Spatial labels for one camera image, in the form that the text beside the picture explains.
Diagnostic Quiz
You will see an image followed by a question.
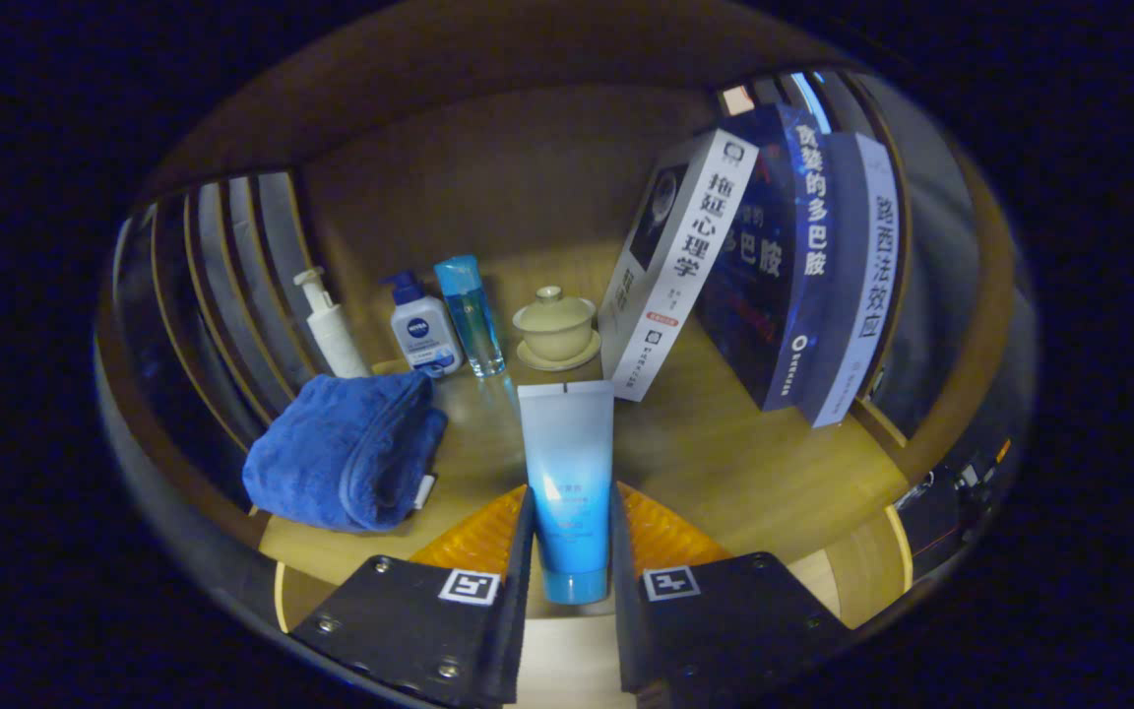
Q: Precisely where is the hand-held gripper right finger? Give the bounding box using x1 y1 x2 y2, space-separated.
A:
609 481 851 709

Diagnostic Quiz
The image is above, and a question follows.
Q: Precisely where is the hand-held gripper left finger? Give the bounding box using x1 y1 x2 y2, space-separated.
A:
289 483 538 709

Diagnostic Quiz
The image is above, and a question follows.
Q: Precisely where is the light blue tube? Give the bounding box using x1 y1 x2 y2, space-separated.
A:
518 381 616 605

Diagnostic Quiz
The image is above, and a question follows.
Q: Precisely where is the wooden countertop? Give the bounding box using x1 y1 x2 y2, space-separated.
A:
257 246 913 612

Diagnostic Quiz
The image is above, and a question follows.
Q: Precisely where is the wooden cabinet with shelf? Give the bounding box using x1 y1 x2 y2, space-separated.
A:
94 5 1036 705

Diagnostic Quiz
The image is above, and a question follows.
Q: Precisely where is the blue rolled towel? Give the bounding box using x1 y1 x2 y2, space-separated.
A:
242 370 449 534

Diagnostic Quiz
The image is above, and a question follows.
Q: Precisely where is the white bottle with blue cap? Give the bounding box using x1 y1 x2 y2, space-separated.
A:
380 271 464 379

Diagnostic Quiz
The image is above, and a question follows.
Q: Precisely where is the white pump bottle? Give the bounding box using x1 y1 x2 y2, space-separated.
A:
293 267 371 380

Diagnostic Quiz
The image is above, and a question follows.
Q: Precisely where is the clear blue bottle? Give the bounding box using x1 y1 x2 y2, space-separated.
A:
433 255 508 379

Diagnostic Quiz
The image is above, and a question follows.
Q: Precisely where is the beige lidded tea cup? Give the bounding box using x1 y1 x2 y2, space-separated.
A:
512 286 602 373

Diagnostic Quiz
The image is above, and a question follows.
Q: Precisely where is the dark blue book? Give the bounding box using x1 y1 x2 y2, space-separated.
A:
695 103 839 412

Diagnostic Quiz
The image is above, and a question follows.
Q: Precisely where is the pale grey-blue book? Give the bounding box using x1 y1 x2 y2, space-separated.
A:
798 131 903 428

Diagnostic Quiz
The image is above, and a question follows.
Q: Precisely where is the white book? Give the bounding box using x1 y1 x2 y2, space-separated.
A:
598 128 760 403

